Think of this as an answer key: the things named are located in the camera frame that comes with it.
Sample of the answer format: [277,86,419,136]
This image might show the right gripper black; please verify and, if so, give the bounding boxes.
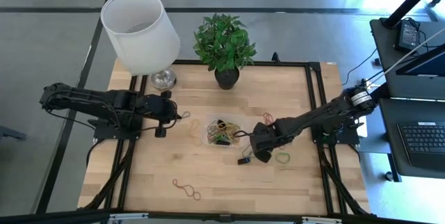
[250,118,296,165]

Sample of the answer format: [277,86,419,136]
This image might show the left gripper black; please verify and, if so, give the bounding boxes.
[135,90,182,139]

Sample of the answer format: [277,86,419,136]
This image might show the yellow rubber band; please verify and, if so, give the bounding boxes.
[188,118,202,136]

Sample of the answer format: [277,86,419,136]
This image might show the bands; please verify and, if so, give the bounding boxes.
[208,121,243,145]

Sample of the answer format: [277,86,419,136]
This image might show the clear plastic bin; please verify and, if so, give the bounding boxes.
[201,112,250,148]

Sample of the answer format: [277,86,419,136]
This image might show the white shade table lamp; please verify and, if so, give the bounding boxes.
[99,0,181,91]

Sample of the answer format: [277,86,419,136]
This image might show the green potted plant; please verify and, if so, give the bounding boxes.
[193,12,258,90]

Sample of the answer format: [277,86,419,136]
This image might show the white power strip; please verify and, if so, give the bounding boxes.
[357,77,373,91]

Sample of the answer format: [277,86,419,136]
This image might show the black keyboard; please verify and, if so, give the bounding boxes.
[397,122,445,155]

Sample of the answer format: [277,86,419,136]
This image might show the black crossbar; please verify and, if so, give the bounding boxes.
[0,208,445,224]

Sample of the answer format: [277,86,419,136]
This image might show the grey furniture leg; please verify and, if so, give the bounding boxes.
[0,125,27,142]

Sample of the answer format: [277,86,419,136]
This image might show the thin white rod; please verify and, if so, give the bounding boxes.
[364,25,445,89]

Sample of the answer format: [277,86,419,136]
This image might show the dark monitor screen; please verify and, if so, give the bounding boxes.
[395,42,445,77]

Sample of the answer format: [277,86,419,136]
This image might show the black power adapter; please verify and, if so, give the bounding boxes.
[394,19,421,53]

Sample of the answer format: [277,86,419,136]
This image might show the black diagonal pole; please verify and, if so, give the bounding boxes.
[381,0,445,29]

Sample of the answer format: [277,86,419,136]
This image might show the silver metal bracket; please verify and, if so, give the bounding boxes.
[301,216,343,224]
[108,212,149,222]

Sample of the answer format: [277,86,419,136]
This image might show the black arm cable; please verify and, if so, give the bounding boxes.
[43,109,105,168]

